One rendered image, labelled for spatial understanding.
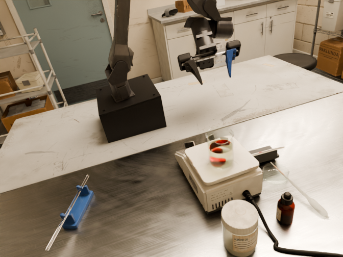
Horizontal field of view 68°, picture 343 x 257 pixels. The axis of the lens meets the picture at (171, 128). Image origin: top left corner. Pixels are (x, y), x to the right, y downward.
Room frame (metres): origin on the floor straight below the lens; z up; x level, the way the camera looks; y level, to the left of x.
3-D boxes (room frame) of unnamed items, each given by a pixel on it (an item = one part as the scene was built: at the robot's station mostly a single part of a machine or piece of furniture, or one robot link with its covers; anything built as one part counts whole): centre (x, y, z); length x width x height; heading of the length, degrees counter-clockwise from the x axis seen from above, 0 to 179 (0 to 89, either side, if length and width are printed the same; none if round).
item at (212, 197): (0.43, -0.08, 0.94); 0.22 x 0.13 x 0.08; 13
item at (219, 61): (2.94, -0.71, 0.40); 0.24 x 0.01 x 0.30; 101
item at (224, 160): (0.38, -0.09, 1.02); 0.06 x 0.05 x 0.08; 175
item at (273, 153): (0.48, -0.21, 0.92); 0.09 x 0.06 x 0.04; 97
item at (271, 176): (0.41, -0.21, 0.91); 0.06 x 0.06 x 0.02
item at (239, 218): (0.27, -0.08, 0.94); 0.06 x 0.06 x 0.08
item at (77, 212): (0.41, 0.24, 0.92); 0.10 x 0.03 x 0.04; 168
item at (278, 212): (0.30, -0.18, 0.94); 0.03 x 0.03 x 0.07
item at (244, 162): (0.41, -0.09, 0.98); 0.12 x 0.12 x 0.01; 13
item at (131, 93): (0.76, 0.14, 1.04); 0.07 x 0.07 x 0.06; 19
